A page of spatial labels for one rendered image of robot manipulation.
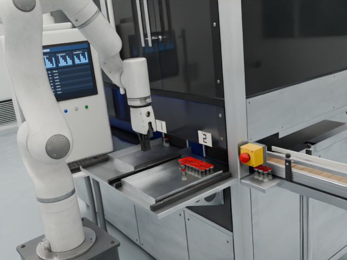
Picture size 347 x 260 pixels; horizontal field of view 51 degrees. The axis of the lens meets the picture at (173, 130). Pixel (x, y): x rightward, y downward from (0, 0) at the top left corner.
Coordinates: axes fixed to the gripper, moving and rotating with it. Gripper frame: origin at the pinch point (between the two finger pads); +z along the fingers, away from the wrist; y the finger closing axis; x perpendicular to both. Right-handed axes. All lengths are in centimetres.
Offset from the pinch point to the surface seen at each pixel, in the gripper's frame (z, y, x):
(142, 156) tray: 22, 44, -23
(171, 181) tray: 22.1, 7.6, -14.8
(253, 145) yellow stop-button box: 7.3, -17.9, -38.2
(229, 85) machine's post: -16.6, -10.1, -34.7
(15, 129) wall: 104, 542, -65
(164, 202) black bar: 20.8, -8.1, 0.0
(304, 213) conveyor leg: 36, -33, -49
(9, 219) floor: 110, 218, 21
